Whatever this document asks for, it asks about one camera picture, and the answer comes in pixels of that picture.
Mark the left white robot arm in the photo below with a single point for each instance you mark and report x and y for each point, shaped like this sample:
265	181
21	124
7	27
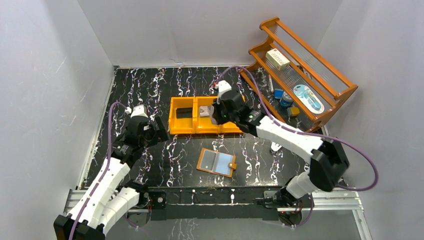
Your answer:
107	199

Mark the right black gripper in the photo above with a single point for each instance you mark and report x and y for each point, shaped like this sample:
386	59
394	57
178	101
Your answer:
218	112

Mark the blue eraser block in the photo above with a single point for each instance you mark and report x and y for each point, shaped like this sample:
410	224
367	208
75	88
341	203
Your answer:
278	93

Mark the orange three-compartment bin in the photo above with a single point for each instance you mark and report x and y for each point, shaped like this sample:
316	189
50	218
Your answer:
196	125

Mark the orange card holder wallet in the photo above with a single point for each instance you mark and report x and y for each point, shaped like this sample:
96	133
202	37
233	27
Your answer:
218	163

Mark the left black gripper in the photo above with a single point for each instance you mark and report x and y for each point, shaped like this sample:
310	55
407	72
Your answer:
154	131

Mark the orange wooden shelf rack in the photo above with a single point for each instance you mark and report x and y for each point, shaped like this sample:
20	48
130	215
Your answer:
306	67

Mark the blue packaged cutter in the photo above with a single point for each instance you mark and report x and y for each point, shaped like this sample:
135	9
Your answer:
309	99

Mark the silver binder clip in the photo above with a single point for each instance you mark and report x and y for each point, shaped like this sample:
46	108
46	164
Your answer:
274	148

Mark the yellow grey sharpener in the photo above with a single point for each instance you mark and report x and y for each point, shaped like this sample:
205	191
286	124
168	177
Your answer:
293	111

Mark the white red box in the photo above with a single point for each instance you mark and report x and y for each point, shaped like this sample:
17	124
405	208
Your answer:
277	59

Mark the white pen marker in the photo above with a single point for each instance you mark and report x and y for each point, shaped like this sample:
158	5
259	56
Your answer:
270	83

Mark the silver card stack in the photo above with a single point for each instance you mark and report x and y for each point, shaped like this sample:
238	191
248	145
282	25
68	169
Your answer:
206	111

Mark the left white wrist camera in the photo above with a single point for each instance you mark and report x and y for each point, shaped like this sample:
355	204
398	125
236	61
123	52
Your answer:
138	111

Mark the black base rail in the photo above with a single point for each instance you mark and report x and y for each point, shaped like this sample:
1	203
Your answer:
222	202

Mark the black card in bin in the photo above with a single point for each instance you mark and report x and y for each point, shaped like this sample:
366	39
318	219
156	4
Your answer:
184	113

